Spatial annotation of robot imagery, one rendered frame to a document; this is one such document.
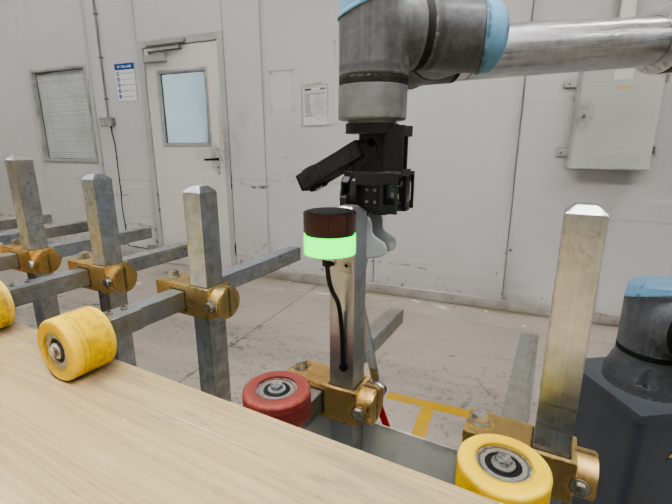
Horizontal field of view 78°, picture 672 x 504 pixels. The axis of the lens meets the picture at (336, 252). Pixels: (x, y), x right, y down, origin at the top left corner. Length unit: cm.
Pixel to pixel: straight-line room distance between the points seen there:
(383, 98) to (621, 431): 101
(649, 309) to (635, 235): 207
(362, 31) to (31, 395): 57
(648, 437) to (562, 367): 79
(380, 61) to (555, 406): 43
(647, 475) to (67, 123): 540
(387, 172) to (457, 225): 266
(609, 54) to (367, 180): 54
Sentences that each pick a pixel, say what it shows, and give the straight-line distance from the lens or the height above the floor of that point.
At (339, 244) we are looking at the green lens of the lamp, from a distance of 45.
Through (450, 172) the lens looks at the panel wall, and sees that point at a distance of 316.
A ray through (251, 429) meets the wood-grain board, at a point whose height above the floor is 90.
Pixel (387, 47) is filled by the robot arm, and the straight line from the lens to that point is 55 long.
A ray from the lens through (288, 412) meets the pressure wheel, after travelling 49.
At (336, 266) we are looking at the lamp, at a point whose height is 104.
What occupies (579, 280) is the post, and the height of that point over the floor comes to 106.
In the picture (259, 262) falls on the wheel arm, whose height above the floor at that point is 96.
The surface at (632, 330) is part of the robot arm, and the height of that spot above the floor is 75.
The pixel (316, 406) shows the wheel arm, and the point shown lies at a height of 85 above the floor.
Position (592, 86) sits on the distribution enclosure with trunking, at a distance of 293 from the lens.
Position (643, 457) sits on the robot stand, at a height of 48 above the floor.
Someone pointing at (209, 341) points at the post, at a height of 88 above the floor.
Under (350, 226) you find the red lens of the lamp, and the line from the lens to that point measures 45.
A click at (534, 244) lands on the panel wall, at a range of 320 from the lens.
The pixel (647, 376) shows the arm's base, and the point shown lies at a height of 65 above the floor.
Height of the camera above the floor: 118
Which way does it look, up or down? 14 degrees down
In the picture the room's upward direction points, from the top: straight up
